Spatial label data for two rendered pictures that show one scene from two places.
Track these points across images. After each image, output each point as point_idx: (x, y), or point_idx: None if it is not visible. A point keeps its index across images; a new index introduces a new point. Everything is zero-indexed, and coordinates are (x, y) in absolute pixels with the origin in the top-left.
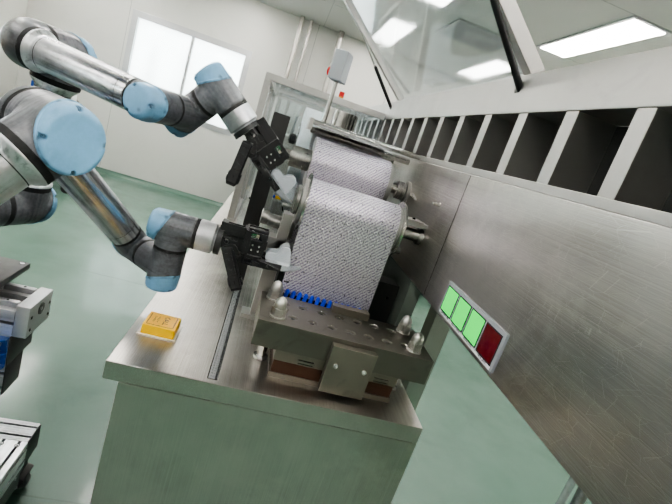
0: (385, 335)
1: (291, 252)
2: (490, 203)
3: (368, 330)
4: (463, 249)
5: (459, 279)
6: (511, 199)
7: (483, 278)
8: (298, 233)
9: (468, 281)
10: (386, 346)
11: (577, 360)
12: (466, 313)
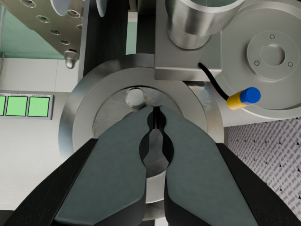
0: (78, 43)
1: (85, 10)
2: (35, 187)
3: (72, 33)
4: (52, 146)
5: (41, 124)
6: (8, 194)
7: (9, 136)
8: (80, 59)
9: (27, 128)
10: (52, 40)
11: None
12: (9, 109)
